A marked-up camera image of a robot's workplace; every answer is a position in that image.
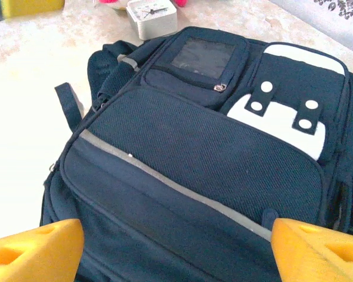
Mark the white square alarm clock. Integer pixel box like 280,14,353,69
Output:
125,0,178,41

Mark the navy blue backpack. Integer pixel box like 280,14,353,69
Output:
39,25,353,282

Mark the white green pink plush toy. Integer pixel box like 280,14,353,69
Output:
97,0,192,9

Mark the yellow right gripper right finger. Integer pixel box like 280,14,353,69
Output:
269,216,353,282

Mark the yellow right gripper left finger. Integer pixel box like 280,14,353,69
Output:
0,218,85,282

